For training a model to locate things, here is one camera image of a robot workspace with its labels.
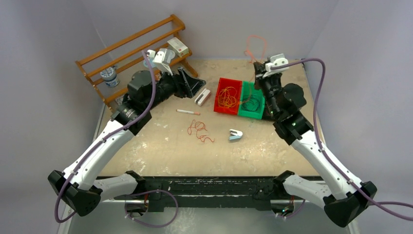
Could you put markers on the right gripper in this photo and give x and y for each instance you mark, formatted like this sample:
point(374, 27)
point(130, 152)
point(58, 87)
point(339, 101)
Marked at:
point(259, 80)

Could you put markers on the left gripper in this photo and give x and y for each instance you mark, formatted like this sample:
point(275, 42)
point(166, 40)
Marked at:
point(186, 86)

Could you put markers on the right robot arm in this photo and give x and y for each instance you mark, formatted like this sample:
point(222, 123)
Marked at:
point(344, 195)

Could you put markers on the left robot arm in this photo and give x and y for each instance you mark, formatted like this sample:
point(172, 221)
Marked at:
point(78, 185)

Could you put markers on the white stapler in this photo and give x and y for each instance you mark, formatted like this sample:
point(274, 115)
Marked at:
point(202, 97)

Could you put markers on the green plastic bin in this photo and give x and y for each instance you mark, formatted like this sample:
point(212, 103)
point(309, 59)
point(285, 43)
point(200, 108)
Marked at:
point(252, 103)

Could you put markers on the white marker with orange cap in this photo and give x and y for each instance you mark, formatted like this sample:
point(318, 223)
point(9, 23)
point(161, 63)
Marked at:
point(188, 112)

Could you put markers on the red plastic bin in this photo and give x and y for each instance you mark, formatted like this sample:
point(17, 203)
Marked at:
point(228, 95)

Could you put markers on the white red box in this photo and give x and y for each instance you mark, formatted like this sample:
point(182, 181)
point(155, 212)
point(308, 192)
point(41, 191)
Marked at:
point(178, 47)

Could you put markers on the wooden shelf rack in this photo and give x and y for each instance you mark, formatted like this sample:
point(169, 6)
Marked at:
point(126, 54)

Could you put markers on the white blue staple remover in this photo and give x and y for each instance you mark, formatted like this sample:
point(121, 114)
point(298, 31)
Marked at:
point(235, 135)

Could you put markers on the blue white tape roll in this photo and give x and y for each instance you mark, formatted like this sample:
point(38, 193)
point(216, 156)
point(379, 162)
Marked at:
point(109, 76)

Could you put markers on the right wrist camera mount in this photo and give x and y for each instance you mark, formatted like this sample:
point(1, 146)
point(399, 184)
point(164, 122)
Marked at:
point(275, 61)

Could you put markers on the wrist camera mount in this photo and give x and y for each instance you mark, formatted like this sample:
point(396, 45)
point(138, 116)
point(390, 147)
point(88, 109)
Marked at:
point(275, 61)
point(161, 59)

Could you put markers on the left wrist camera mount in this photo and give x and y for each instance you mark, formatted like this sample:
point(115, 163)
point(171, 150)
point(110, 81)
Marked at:
point(161, 59)

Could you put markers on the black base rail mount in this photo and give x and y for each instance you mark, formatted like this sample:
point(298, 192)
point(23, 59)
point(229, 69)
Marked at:
point(262, 193)

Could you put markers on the aluminium frame rail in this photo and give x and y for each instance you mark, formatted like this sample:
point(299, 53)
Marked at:
point(172, 213)

